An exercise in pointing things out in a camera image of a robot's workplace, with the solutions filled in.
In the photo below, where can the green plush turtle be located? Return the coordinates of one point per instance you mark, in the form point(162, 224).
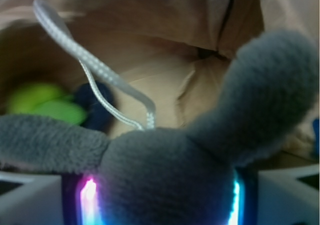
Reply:
point(46, 99)

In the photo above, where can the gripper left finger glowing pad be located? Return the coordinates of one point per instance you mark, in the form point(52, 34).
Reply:
point(42, 199)

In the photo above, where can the navy blue rope toy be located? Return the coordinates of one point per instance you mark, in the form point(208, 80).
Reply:
point(98, 118)

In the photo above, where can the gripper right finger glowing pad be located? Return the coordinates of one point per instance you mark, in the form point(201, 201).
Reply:
point(289, 196)

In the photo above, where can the gray plush bunny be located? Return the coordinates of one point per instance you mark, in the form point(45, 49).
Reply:
point(170, 176)

